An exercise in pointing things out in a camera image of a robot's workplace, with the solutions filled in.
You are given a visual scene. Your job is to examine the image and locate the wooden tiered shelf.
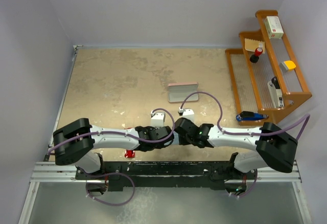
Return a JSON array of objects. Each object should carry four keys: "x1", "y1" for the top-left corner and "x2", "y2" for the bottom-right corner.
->
[{"x1": 225, "y1": 10, "x2": 312, "y2": 126}]

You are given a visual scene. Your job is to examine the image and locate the tan paper packet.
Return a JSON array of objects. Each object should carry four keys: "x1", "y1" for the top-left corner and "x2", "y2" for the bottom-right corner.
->
[{"x1": 244, "y1": 38, "x2": 265, "y2": 54}]

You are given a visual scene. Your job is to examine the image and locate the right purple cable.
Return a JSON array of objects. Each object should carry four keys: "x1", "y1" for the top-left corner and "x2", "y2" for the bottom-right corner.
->
[{"x1": 180, "y1": 91, "x2": 311, "y2": 198}]

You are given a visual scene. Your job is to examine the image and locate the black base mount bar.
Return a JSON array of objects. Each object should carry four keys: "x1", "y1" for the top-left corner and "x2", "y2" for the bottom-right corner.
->
[{"x1": 76, "y1": 161, "x2": 256, "y2": 192}]

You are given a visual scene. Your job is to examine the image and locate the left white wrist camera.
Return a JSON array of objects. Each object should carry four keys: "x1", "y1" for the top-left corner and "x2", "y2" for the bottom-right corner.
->
[{"x1": 150, "y1": 111, "x2": 166, "y2": 128}]

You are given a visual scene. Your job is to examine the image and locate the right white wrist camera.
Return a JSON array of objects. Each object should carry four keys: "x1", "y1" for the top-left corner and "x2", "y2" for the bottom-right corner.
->
[{"x1": 178, "y1": 108, "x2": 195, "y2": 122}]

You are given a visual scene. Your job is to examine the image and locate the aluminium frame rail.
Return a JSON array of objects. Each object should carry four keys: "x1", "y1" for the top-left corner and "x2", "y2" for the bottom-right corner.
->
[{"x1": 19, "y1": 162, "x2": 312, "y2": 223}]

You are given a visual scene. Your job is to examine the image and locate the white black device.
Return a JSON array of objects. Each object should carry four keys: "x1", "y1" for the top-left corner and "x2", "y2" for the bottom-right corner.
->
[{"x1": 267, "y1": 77, "x2": 285, "y2": 108}]

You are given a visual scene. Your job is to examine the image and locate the red black stamp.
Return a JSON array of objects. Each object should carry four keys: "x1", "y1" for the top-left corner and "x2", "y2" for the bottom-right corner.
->
[{"x1": 249, "y1": 48, "x2": 263, "y2": 63}]

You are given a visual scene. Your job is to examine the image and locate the blue small object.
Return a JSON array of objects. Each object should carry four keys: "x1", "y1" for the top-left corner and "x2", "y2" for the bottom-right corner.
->
[{"x1": 236, "y1": 111, "x2": 268, "y2": 122}]

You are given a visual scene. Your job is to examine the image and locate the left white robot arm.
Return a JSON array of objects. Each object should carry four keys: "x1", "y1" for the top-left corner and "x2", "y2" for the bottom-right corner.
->
[{"x1": 51, "y1": 118, "x2": 174, "y2": 179}]

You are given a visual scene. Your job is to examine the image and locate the blue cleaning cloth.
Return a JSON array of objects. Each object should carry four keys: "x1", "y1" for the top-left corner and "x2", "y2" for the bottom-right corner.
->
[{"x1": 171, "y1": 134, "x2": 179, "y2": 145}]

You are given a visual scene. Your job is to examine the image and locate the yellow grey sponge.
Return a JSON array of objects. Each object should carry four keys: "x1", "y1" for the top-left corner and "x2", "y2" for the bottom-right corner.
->
[{"x1": 279, "y1": 60, "x2": 296, "y2": 73}]

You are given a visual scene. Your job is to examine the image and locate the red sunglasses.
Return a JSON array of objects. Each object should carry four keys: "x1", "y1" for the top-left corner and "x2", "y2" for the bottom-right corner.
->
[{"x1": 124, "y1": 150, "x2": 135, "y2": 159}]

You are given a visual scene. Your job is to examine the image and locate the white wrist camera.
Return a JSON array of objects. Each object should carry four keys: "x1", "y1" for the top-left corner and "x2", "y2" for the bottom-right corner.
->
[
  {"x1": 178, "y1": 108, "x2": 195, "y2": 122},
  {"x1": 150, "y1": 111, "x2": 166, "y2": 128}
]

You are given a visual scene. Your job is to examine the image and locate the pink glasses case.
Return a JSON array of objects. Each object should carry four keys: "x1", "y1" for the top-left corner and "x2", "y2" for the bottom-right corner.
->
[{"x1": 167, "y1": 82, "x2": 199, "y2": 103}]

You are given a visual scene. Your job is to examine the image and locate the white red box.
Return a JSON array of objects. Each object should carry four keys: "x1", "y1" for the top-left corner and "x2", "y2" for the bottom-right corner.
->
[{"x1": 264, "y1": 16, "x2": 284, "y2": 39}]

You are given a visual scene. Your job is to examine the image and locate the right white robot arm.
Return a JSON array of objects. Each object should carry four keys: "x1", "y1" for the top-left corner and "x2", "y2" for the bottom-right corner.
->
[{"x1": 174, "y1": 118, "x2": 298, "y2": 178}]

